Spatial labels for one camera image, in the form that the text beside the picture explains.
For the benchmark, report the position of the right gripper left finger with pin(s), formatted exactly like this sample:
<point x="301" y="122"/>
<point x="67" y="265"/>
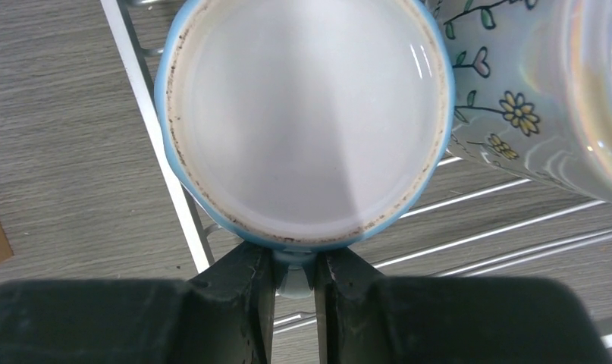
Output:
<point x="223" y="315"/>

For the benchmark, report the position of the wire dish rack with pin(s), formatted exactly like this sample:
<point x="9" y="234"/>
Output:
<point x="465" y="225"/>

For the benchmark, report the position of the blue white gradient mug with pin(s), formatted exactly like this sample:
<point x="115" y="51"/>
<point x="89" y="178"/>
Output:
<point x="304" y="126"/>

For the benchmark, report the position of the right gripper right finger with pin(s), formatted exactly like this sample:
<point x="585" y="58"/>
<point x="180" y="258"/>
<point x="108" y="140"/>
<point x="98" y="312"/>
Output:
<point x="364" y="316"/>

